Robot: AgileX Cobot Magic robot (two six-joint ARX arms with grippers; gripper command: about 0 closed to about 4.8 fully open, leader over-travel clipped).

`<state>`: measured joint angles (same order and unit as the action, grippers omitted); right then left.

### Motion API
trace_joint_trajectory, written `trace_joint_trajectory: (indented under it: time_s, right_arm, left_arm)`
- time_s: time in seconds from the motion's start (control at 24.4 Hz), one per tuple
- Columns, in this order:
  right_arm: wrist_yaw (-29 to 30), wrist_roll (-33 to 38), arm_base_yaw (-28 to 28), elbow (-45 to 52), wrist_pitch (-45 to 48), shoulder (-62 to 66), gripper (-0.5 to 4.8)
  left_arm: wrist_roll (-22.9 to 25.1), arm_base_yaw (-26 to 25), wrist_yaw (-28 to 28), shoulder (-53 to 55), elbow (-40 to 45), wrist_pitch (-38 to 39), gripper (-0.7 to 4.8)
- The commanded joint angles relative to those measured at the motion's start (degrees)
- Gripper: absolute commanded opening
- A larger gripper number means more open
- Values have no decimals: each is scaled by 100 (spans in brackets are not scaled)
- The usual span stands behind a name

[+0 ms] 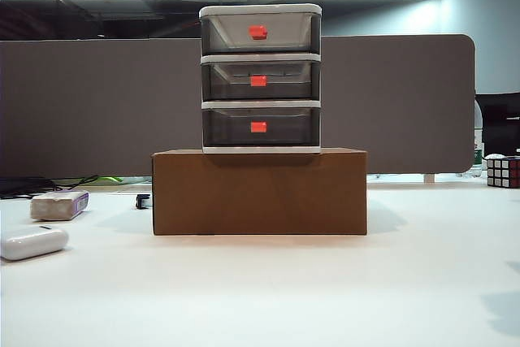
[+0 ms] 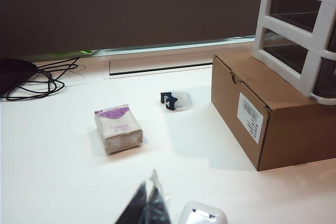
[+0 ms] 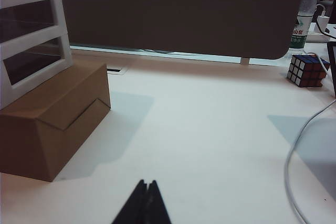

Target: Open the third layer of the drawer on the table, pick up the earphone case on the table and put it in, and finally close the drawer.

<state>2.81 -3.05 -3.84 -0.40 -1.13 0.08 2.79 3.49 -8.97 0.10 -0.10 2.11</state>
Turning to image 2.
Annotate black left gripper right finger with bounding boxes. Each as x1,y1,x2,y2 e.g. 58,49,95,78
142,168,173,224

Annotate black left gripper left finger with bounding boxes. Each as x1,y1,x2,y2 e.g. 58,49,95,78
114,180,148,224

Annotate white earphone case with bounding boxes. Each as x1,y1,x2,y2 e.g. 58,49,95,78
176,200,228,224

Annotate purple printed tissue pack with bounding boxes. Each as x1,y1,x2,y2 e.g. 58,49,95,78
93,104,144,156

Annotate clear tape roll dark dispenser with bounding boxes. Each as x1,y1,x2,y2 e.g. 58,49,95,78
160,90,194,112

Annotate brown cardboard box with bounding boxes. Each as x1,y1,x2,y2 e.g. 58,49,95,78
211,50,336,172

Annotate black flat bag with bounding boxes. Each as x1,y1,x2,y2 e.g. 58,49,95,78
0,58,38,98

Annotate grey-brown partition panel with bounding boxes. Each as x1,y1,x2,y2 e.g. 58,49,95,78
0,0,266,55

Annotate black cable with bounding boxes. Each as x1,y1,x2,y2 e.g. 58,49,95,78
5,56,81,101

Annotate white plastic drawer frame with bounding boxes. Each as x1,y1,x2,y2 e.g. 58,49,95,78
252,0,336,105

